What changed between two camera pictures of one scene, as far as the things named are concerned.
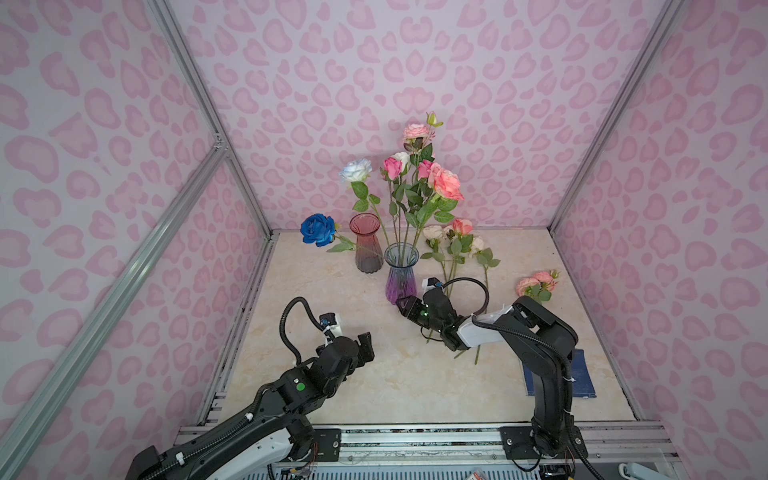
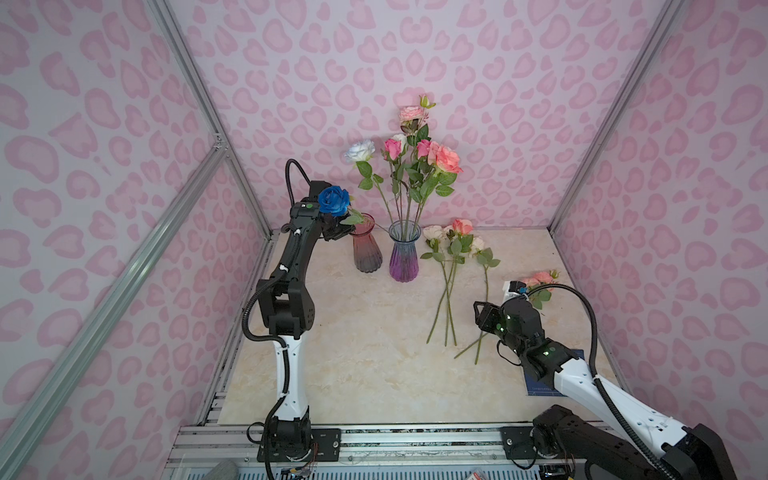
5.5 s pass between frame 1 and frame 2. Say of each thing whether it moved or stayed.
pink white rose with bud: moved
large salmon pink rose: moved
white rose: moved
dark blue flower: moved
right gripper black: moved
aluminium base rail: stayed
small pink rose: stayed
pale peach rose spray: stayed
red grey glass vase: stayed
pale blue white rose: moved
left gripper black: moved
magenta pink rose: moved
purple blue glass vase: moved
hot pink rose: moved
